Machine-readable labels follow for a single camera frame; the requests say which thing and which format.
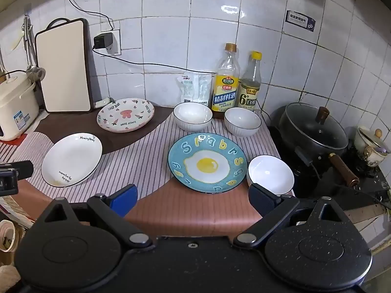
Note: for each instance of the black gas stove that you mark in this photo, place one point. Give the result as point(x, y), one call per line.
point(369, 183)

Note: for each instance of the small white plastic object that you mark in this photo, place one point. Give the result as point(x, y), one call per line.
point(102, 103)

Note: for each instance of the white rice cooker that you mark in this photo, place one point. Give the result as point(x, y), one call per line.
point(18, 110)

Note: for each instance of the clear plastic seasoning bag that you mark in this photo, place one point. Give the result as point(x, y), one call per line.
point(187, 87)
point(205, 88)

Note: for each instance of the small ceramic lidded pot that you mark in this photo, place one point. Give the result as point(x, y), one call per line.
point(371, 146)

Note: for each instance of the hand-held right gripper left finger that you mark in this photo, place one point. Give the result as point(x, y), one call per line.
point(125, 197)

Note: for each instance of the dark wall sticker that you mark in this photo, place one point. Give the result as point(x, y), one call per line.
point(300, 21)

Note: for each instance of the striped brown table mat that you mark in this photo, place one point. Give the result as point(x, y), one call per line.
point(143, 158)

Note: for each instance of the beige cup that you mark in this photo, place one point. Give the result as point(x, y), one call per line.
point(6, 235)

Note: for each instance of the black charger plug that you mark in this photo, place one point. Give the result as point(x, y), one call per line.
point(102, 41)

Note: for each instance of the black cooking pot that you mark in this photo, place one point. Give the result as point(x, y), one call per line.
point(311, 145)

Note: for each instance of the vinegar bottle yellow cap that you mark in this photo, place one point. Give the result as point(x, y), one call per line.
point(250, 94)

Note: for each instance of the cooking wine bottle yellow label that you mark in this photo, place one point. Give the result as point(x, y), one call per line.
point(225, 93)

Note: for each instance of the metal ladle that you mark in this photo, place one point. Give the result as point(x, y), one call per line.
point(35, 71)

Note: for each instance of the white wall socket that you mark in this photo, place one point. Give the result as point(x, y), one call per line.
point(116, 44)

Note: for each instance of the white plate with black rim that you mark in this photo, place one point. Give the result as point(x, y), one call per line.
point(71, 160)

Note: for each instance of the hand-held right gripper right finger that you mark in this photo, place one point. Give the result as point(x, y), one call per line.
point(259, 198)

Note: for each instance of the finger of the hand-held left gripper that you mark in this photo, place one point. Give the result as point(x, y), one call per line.
point(24, 168)

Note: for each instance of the white ribbed bowl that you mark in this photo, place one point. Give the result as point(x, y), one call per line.
point(193, 114)
point(270, 175)
point(243, 120)

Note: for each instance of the cream cutting board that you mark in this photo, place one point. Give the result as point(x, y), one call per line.
point(64, 67)

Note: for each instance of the blue egg print plate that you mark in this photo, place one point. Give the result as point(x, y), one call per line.
point(207, 164)

